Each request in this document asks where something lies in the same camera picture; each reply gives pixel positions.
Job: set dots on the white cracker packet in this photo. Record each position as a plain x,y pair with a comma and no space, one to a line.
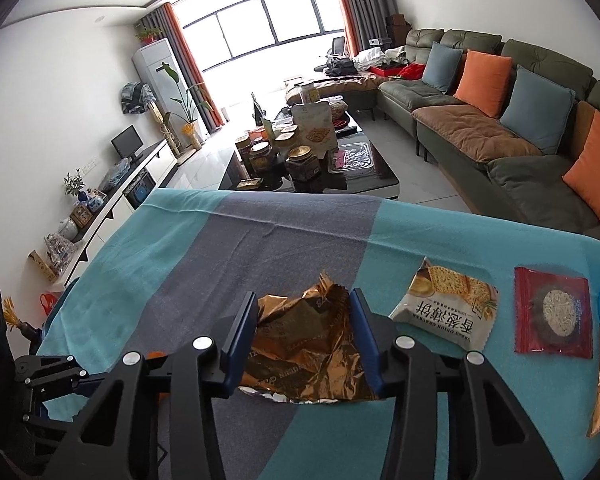
450,305

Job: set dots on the grey-blue cushion far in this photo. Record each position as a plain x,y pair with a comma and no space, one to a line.
441,67

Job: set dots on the grey-blue cushion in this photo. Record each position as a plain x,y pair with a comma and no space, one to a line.
441,67
538,110

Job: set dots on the small black monitor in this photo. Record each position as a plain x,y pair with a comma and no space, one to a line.
127,143

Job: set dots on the curved orange peel strip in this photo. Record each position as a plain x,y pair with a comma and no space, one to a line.
155,355

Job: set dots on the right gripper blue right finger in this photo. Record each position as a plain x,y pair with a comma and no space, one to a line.
372,358

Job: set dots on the green sectional sofa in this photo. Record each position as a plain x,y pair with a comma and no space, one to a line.
497,173

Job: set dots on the teal trash bin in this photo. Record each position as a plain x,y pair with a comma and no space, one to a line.
57,306

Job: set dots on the black coffee table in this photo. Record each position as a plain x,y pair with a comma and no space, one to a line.
355,167

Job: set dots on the torn gold foil wrapper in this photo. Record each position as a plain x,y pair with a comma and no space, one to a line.
303,349

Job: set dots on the white standing air conditioner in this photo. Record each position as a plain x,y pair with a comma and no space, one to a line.
146,60

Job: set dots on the grey-blue cushion near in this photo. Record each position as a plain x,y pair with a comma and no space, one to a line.
538,110

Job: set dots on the white tv cabinet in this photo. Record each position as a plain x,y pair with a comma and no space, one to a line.
153,169

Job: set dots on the orange cushion far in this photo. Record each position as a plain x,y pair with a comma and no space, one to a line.
484,82

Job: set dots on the orange plastic bag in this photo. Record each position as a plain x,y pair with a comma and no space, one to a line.
48,301

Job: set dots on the red cookie packet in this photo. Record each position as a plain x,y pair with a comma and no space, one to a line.
553,314

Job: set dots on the tall green potted plant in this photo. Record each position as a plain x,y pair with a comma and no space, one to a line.
186,116

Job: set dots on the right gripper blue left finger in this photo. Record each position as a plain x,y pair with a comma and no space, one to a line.
238,341

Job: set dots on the teal and grey tablecloth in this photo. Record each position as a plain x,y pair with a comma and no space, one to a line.
186,258

